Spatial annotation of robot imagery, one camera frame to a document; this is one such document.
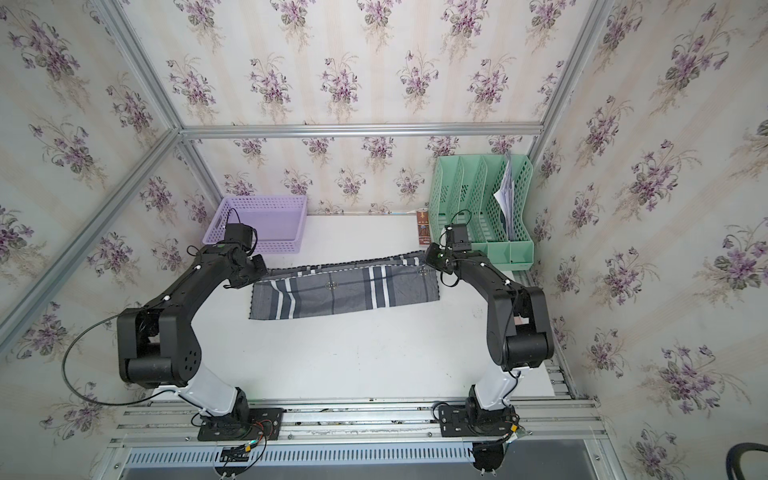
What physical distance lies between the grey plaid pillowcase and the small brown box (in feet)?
0.61

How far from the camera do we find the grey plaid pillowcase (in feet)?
3.04

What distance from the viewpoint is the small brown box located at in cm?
113
